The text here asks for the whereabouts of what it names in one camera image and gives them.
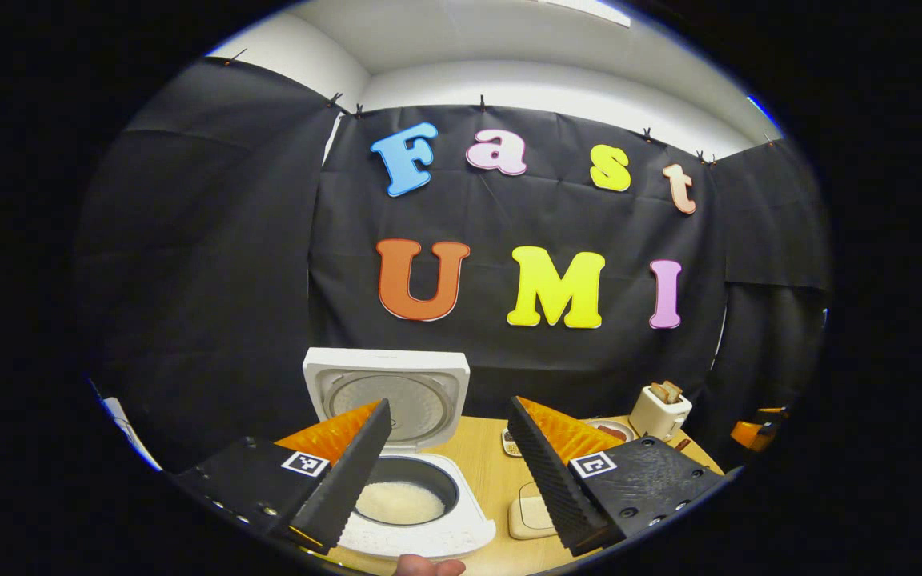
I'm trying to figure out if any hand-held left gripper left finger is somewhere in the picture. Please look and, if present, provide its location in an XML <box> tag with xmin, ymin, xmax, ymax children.
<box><xmin>171</xmin><ymin>398</ymin><xmax>393</xmax><ymax>554</ymax></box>

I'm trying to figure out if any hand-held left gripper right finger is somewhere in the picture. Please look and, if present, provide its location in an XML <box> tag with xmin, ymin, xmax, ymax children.
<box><xmin>507</xmin><ymin>395</ymin><xmax>728</xmax><ymax>558</ymax></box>

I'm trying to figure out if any uncooked white rice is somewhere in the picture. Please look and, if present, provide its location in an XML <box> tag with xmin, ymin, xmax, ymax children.
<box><xmin>355</xmin><ymin>481</ymin><xmax>446</xmax><ymax>526</ymax></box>

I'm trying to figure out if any white round plate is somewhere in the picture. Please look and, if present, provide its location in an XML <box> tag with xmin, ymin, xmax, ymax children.
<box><xmin>587</xmin><ymin>418</ymin><xmax>636</xmax><ymax>443</ymax></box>

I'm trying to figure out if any black backdrop cloth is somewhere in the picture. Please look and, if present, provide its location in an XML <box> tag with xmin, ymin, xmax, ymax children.
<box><xmin>77</xmin><ymin>56</ymin><xmax>834</xmax><ymax>473</ymax></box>

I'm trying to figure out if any white rice cooker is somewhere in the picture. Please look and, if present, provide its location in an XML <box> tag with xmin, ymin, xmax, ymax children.
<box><xmin>303</xmin><ymin>346</ymin><xmax>498</xmax><ymax>559</ymax></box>

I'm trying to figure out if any white side table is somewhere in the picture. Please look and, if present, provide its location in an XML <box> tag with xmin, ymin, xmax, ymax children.
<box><xmin>99</xmin><ymin>394</ymin><xmax>162</xmax><ymax>473</ymax></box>

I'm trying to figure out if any cream toaster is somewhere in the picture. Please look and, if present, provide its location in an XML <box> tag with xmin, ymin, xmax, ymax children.
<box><xmin>629</xmin><ymin>382</ymin><xmax>694</xmax><ymax>442</ymax></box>

